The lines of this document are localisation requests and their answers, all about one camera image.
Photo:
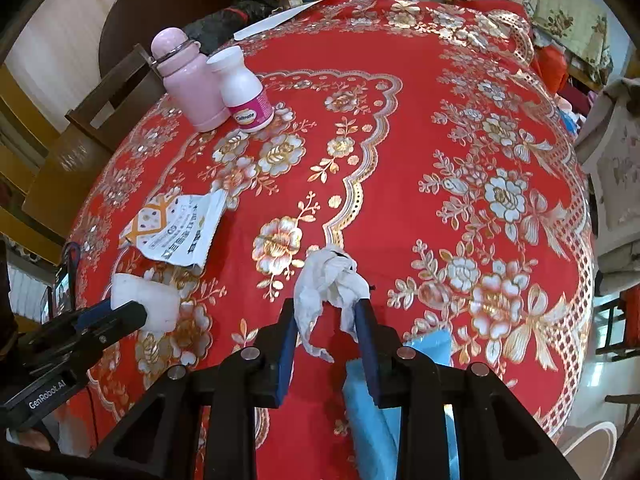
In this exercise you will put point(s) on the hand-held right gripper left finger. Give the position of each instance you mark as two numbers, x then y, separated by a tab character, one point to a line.
286	355

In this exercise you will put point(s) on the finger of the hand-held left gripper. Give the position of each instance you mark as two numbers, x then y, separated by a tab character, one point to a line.
120	322
95	312

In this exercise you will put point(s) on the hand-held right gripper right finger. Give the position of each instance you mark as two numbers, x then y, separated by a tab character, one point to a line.
369	355

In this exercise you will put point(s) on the white foam block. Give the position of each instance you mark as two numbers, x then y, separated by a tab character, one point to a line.
150	300

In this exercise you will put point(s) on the white tissue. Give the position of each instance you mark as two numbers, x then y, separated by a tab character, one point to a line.
325	280

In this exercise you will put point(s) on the black smartphone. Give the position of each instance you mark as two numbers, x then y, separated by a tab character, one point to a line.
62	295

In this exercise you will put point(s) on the blue plastic bag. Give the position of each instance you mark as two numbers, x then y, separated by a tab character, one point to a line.
375	430

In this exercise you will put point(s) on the white orange snack wrapper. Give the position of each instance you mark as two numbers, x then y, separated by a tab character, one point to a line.
175	230

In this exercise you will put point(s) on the wooden chair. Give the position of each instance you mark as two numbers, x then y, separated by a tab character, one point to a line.
65	170

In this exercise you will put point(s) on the red floral tablecloth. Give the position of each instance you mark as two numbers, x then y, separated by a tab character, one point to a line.
400	135

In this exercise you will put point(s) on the white round bin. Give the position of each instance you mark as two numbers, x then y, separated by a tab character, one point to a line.
585	440

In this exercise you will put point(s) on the pink thermos bottle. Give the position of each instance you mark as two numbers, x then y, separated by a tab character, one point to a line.
190	90

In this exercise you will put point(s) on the white supplement bottle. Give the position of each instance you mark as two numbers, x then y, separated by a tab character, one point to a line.
242	90

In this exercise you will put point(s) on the chair with grey jacket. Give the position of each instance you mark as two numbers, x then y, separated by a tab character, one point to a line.
620	175

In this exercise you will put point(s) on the black bag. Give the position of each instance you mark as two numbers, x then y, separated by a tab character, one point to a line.
225	15

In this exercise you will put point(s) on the white paper sheet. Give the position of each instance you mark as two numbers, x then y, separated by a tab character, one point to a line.
265	22

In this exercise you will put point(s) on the red cloth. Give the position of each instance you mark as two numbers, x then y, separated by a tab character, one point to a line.
550	67

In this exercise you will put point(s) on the floral cloth cover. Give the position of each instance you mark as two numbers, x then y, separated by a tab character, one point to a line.
565	15

